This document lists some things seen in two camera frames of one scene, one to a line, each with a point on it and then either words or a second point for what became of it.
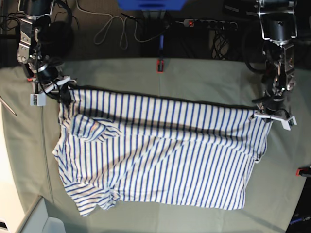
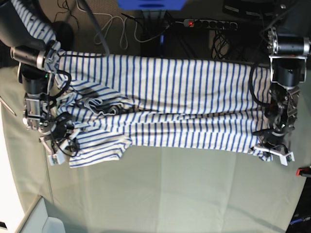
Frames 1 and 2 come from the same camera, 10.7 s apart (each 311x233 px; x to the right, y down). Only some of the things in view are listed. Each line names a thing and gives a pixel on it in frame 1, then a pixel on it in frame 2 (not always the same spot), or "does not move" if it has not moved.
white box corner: x=39 y=222 does not move
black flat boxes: x=239 y=8 does not move
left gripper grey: x=65 y=94 -> x=57 y=131
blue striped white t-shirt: x=116 y=147 -> x=113 y=102
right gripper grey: x=280 y=114 -> x=276 y=138
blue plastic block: x=151 y=5 does not move
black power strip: x=190 y=23 does not move
